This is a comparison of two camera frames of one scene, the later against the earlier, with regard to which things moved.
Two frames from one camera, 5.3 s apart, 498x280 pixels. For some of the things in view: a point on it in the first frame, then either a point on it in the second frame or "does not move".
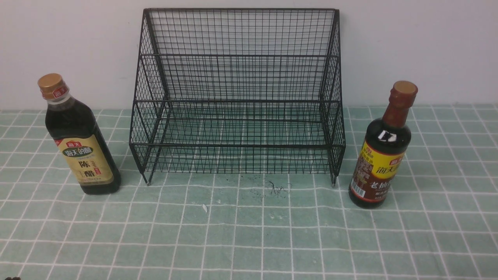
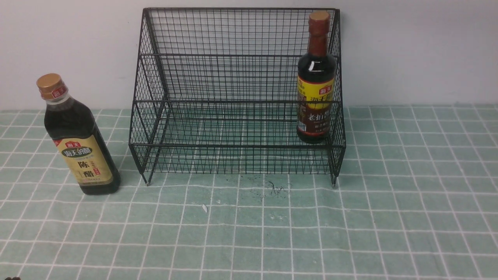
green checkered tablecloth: (253, 193) does not move
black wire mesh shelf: (239, 92) does not move
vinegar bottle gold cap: (73, 128) does not move
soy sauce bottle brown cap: (385, 143) to (316, 84)
